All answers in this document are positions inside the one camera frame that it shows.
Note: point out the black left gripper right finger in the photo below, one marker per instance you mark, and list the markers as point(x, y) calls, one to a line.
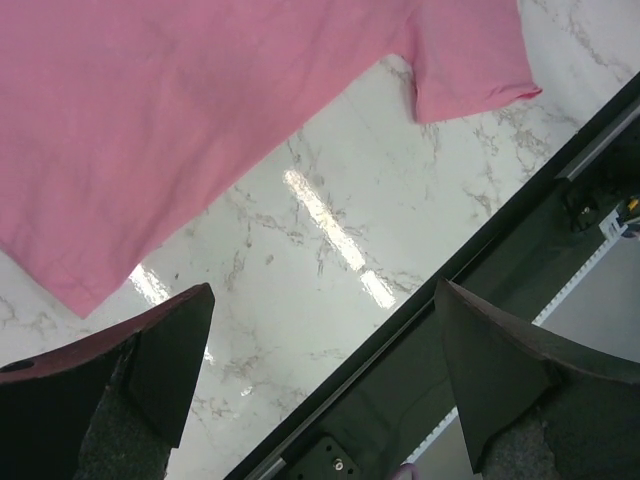
point(533, 404)

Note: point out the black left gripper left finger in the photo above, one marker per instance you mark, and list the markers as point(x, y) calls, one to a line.
point(112, 405)

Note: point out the pink t shirt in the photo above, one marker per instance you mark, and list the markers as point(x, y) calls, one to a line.
point(123, 120)

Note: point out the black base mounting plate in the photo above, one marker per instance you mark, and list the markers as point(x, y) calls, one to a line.
point(410, 370)

